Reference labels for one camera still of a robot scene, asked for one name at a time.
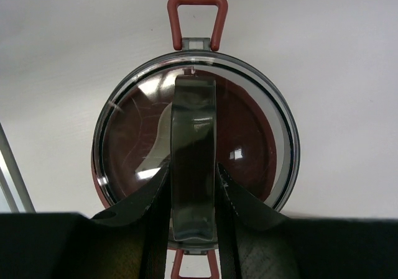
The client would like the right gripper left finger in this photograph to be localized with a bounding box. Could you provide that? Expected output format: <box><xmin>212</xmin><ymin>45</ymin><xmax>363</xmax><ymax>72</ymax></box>
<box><xmin>1</xmin><ymin>165</ymin><xmax>170</xmax><ymax>278</ymax></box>

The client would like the dark red lid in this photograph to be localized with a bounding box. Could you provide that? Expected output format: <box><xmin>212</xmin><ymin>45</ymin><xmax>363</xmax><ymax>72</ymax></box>
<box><xmin>91</xmin><ymin>69</ymin><xmax>278</xmax><ymax>207</ymax></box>

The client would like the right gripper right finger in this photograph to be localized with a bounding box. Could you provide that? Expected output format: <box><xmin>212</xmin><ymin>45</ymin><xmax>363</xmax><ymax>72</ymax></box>
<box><xmin>216</xmin><ymin>165</ymin><xmax>397</xmax><ymax>278</ymax></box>

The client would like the grey lid with handle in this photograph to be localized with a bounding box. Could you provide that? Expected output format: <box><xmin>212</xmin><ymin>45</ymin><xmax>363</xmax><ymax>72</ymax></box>
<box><xmin>106</xmin><ymin>0</ymin><xmax>300</xmax><ymax>278</ymax></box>

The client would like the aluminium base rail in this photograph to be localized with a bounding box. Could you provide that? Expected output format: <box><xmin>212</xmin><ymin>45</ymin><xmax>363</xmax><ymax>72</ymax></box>
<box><xmin>0</xmin><ymin>127</ymin><xmax>35</xmax><ymax>213</ymax></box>

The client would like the beige spoon head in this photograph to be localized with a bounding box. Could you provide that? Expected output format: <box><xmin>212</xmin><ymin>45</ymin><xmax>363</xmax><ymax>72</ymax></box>
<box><xmin>136</xmin><ymin>103</ymin><xmax>172</xmax><ymax>178</ymax></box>

